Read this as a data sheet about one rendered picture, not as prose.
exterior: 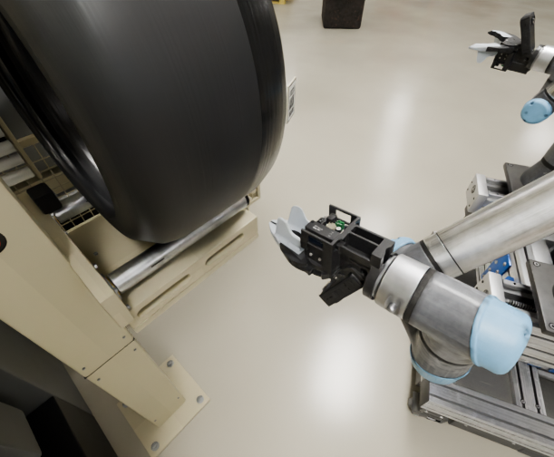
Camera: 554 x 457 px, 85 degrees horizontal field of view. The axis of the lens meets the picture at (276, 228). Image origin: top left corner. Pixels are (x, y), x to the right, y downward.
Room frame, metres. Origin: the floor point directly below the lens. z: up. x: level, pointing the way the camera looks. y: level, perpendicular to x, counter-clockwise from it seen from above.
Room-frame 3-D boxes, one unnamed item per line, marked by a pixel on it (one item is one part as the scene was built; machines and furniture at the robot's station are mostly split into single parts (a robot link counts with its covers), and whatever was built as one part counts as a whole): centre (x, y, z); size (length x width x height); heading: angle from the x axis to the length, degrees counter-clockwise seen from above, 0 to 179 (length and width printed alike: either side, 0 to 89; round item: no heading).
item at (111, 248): (0.52, 0.30, 0.80); 0.37 x 0.36 x 0.02; 48
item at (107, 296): (0.39, 0.42, 0.90); 0.40 x 0.03 x 0.10; 48
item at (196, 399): (0.32, 0.46, 0.01); 0.27 x 0.27 x 0.02; 48
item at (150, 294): (0.43, 0.20, 0.84); 0.36 x 0.09 x 0.06; 138
